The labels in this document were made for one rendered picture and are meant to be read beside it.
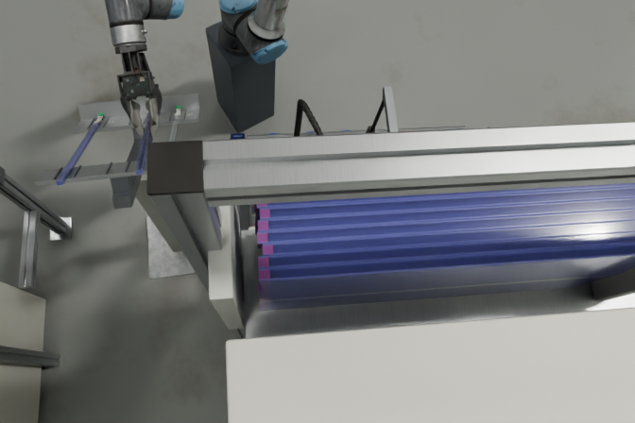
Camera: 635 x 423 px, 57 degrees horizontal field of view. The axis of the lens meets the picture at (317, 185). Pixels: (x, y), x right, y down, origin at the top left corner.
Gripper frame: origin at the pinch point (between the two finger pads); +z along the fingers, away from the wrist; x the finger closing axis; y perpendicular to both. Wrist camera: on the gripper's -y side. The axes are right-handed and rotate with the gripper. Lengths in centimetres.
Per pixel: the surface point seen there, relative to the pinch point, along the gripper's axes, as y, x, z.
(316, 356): 93, 23, 19
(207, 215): 97, 16, 3
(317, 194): 101, 24, 2
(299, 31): -129, 59, -30
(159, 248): -85, -15, 50
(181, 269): -80, -7, 58
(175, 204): 100, 14, 1
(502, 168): 104, 38, 2
